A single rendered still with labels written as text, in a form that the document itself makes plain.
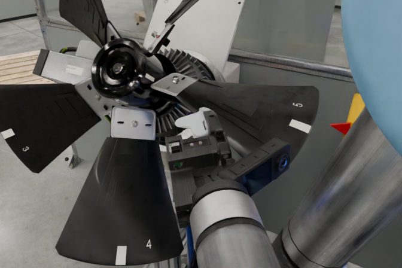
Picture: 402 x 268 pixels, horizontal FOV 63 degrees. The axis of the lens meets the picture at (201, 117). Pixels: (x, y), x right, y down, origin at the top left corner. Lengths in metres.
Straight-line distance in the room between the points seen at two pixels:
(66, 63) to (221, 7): 0.44
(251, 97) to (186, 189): 0.26
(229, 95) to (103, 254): 0.36
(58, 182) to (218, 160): 1.97
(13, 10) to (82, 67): 5.44
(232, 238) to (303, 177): 1.25
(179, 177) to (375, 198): 0.21
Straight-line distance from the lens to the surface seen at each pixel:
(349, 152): 0.31
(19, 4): 6.35
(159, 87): 0.61
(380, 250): 1.76
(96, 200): 0.64
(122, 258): 0.65
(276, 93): 0.61
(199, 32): 0.91
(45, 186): 2.34
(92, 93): 0.72
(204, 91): 0.59
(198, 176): 0.41
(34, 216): 2.17
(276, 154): 0.43
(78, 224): 0.65
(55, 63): 0.99
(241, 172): 0.40
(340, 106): 1.33
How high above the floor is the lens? 1.46
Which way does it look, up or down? 32 degrees down
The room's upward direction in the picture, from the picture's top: straight up
